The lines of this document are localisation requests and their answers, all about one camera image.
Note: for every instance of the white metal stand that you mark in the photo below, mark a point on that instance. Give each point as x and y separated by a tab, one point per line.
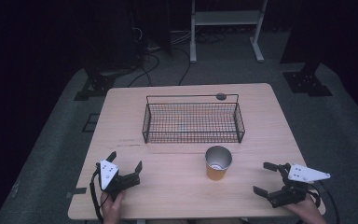
227	17

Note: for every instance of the grey tape strip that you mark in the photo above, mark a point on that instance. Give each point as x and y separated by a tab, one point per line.
77	191

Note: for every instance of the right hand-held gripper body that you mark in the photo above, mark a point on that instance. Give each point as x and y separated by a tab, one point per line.
306	174

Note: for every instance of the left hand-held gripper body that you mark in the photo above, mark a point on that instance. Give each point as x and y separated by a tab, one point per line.
107	175

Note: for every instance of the person's left hand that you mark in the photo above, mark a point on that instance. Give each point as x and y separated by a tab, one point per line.
113	209

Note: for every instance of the dark round knob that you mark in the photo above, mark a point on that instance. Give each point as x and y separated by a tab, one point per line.
221	96

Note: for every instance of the orange cup with silver inside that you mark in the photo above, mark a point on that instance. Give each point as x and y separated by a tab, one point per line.
216	174

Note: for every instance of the person's right hand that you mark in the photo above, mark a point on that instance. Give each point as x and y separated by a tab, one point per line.
307	212

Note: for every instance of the black stand base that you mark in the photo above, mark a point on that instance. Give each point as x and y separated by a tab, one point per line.
307	84
97	87

